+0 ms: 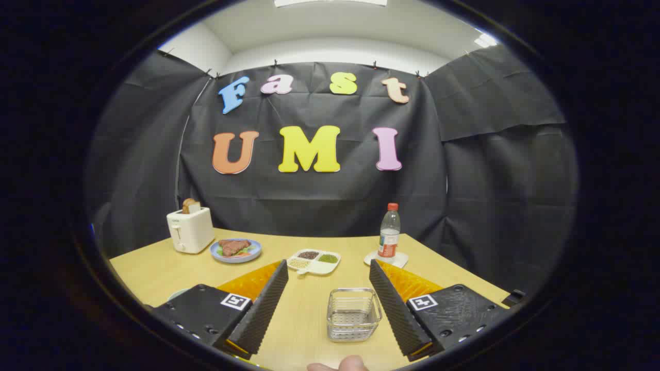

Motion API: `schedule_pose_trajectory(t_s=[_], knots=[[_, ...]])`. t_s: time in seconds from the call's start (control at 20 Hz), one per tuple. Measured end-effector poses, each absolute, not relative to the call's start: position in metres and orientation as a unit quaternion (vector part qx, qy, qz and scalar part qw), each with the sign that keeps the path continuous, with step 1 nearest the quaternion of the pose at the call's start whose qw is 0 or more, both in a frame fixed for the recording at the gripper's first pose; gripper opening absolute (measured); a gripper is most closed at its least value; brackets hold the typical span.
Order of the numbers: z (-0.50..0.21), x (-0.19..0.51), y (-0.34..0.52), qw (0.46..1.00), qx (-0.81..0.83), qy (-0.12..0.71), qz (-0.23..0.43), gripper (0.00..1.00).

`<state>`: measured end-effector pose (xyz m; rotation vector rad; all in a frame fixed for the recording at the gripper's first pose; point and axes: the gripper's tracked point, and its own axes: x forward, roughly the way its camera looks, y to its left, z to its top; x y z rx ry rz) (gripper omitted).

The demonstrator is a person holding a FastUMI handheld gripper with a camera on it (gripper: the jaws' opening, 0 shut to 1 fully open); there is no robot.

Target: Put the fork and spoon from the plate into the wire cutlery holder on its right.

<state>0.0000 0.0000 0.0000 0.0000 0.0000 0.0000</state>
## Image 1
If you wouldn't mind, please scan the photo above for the clear plastic bottle red cap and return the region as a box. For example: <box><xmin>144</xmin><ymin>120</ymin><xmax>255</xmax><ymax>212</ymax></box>
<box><xmin>378</xmin><ymin>203</ymin><xmax>401</xmax><ymax>263</ymax></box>

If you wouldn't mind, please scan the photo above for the black backdrop cloth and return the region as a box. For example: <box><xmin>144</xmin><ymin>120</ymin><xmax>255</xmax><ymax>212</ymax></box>
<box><xmin>85</xmin><ymin>44</ymin><xmax>578</xmax><ymax>299</ymax></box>

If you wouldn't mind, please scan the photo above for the blue plate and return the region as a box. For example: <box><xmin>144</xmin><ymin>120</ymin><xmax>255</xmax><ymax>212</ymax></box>
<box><xmin>210</xmin><ymin>238</ymin><xmax>262</xmax><ymax>264</ymax></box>

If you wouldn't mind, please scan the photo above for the white square coaster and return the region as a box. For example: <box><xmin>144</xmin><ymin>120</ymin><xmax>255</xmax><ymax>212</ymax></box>
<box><xmin>364</xmin><ymin>250</ymin><xmax>409</xmax><ymax>268</ymax></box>

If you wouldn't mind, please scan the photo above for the metal wire basket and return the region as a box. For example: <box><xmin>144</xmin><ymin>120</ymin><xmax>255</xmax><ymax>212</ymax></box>
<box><xmin>326</xmin><ymin>288</ymin><xmax>383</xmax><ymax>343</ymax></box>

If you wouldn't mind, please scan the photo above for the cooked steak with vegetables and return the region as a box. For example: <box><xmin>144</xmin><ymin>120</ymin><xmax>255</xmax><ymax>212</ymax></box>
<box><xmin>218</xmin><ymin>239</ymin><xmax>252</xmax><ymax>257</ymax></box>

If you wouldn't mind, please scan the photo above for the long ceiling light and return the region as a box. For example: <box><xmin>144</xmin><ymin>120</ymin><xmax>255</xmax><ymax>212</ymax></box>
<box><xmin>273</xmin><ymin>0</ymin><xmax>388</xmax><ymax>8</ymax></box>

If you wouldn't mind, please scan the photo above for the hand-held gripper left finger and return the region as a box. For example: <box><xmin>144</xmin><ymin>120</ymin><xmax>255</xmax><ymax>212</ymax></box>
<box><xmin>152</xmin><ymin>259</ymin><xmax>289</xmax><ymax>361</ymax></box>

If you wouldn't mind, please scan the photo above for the white toaster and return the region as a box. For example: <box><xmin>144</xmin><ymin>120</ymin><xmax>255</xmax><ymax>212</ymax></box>
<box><xmin>166</xmin><ymin>207</ymin><xmax>216</xmax><ymax>254</ymax></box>

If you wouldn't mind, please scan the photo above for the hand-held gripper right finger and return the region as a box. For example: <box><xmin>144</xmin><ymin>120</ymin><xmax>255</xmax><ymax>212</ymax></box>
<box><xmin>369</xmin><ymin>259</ymin><xmax>516</xmax><ymax>362</ymax></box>

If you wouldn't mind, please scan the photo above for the white divided dish with beans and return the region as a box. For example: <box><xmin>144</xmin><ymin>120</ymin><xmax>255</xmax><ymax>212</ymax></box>
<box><xmin>287</xmin><ymin>249</ymin><xmax>341</xmax><ymax>276</ymax></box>

